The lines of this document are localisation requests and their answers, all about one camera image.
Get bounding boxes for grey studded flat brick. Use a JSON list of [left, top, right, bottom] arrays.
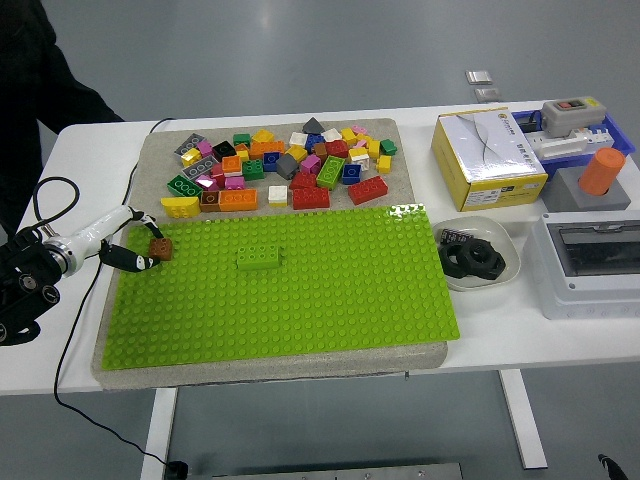
[[173, 133, 206, 157]]

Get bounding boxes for grey brick with round holes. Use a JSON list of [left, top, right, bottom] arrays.
[[180, 154, 221, 181]]

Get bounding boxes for black toothed strip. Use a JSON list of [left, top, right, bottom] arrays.
[[439, 227, 474, 246]]

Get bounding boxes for blue plastic bin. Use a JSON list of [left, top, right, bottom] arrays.
[[510, 108, 636, 181]]

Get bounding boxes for white terminal block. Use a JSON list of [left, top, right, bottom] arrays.
[[519, 127, 614, 161]]

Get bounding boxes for red long brick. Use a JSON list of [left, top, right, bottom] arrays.
[[291, 186, 331, 211], [347, 175, 390, 206]]

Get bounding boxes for grey-brown mat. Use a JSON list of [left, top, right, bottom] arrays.
[[90, 117, 448, 391]]

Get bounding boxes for green studded baseplate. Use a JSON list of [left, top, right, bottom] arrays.
[[101, 202, 461, 372]]

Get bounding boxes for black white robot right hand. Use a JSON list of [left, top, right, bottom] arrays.
[[597, 453, 629, 480]]

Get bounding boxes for person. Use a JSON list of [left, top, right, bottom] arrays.
[[0, 0, 126, 246]]

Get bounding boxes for grey square block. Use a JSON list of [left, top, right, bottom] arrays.
[[541, 167, 632, 212]]

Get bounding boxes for dark grey square brick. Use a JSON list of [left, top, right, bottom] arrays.
[[274, 153, 301, 180]]

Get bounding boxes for white dish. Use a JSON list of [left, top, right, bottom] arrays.
[[430, 214, 521, 292]]

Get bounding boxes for orange brick with round holes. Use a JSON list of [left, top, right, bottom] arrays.
[[218, 188, 259, 212]]

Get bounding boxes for metal base plate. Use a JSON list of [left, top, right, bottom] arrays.
[[212, 462, 464, 480]]

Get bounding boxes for yellow white cardboard box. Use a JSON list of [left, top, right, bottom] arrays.
[[431, 106, 550, 213]]

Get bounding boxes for black plug with cord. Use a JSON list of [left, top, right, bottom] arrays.
[[52, 117, 189, 480]]

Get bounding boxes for black hex nut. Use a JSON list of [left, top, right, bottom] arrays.
[[438, 243, 471, 279], [457, 238, 506, 281]]

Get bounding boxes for grey switch box red button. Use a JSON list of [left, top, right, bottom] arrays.
[[541, 97, 608, 139]]

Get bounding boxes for grey electrical enclosure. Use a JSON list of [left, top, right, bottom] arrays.
[[529, 209, 640, 321]]

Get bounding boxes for orange long brick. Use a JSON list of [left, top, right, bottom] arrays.
[[248, 140, 286, 160]]

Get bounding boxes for yellow curved brick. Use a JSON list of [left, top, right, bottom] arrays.
[[160, 195, 200, 219]]

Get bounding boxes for white table leg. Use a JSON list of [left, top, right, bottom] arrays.
[[139, 387, 179, 480], [498, 369, 549, 470]]

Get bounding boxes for dark green long brick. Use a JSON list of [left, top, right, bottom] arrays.
[[166, 174, 204, 199]]

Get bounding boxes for lime green long brick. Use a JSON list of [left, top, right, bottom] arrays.
[[236, 246, 282, 271], [315, 155, 345, 191]]

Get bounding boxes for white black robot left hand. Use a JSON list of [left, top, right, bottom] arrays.
[[62, 204, 165, 275]]

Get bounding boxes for orange cylinder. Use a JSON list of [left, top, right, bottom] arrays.
[[578, 146, 627, 197]]

